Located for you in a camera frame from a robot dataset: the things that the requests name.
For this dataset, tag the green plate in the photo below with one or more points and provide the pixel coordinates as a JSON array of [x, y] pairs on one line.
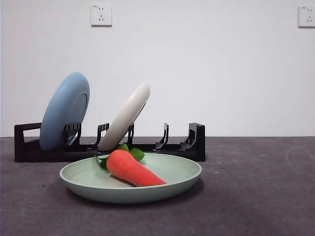
[[130, 194]]

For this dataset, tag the blue plate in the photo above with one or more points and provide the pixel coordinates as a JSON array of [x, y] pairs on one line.
[[61, 110]]

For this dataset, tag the cream white plate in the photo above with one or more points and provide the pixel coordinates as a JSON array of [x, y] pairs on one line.
[[128, 113]]

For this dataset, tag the black plate rack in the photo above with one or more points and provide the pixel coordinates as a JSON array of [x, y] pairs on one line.
[[24, 152]]

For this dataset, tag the orange carrot with green leaves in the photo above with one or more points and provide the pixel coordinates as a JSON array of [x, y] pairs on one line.
[[133, 169]]

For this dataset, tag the white wall socket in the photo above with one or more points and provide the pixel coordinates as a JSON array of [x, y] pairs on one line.
[[307, 16], [101, 14]]

